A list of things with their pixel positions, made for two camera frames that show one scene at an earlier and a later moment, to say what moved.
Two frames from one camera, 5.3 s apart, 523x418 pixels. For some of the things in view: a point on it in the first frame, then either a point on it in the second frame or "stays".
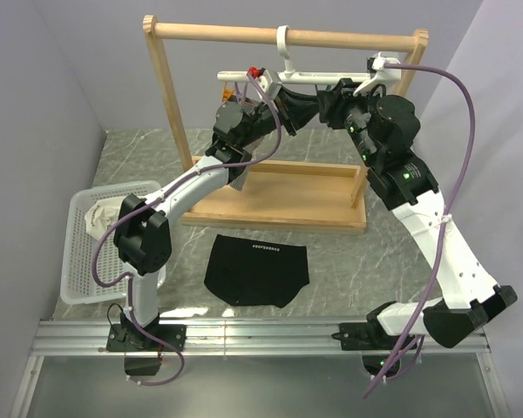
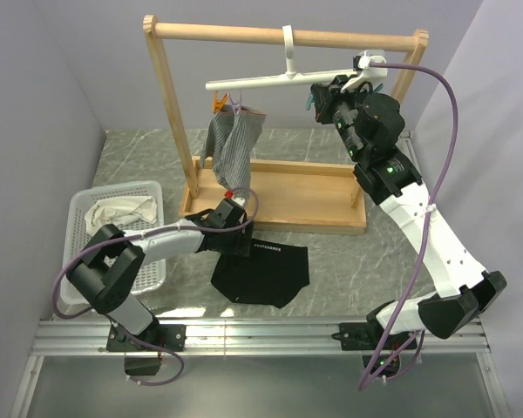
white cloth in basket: x=102 y=215 stays
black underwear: x=245 y=273 stays
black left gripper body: x=287 y=117 to x=234 y=243
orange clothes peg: x=227 y=93 to x=217 y=104
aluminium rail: x=223 y=339 stays
